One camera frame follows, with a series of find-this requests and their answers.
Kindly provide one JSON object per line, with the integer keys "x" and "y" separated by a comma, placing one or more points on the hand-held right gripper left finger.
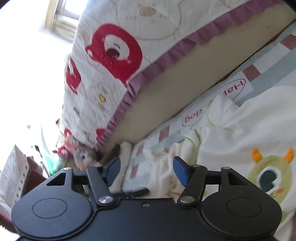
{"x": 113, "y": 169}

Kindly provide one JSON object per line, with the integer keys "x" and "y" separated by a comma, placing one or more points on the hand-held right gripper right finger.
{"x": 181, "y": 171}

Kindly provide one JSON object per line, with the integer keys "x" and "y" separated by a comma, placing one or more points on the cream knit cardigan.
{"x": 231, "y": 139}

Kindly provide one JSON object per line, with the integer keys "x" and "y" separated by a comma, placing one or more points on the brown folded sweater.
{"x": 115, "y": 151}

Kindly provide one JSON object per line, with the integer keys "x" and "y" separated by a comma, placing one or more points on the cream folded garment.
{"x": 126, "y": 153}

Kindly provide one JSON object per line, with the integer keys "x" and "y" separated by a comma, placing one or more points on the grey plush rabbit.
{"x": 83, "y": 157}

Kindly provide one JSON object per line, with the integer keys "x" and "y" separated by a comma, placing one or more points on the bright green object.
{"x": 54, "y": 163}

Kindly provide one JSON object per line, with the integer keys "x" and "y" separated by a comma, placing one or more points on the brown wooden dresser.
{"x": 34, "y": 176}

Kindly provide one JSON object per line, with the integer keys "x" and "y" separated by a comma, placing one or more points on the beige bed base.
{"x": 173, "y": 92}

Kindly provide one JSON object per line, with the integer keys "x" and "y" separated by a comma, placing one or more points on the dotted white cloth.
{"x": 13, "y": 176}

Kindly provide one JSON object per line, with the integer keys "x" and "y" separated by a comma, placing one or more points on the checkered rug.
{"x": 272, "y": 69}

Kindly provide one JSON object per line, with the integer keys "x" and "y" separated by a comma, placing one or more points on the quilted bear print bedspread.
{"x": 161, "y": 23}

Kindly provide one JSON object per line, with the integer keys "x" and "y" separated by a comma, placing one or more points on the window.
{"x": 69, "y": 11}

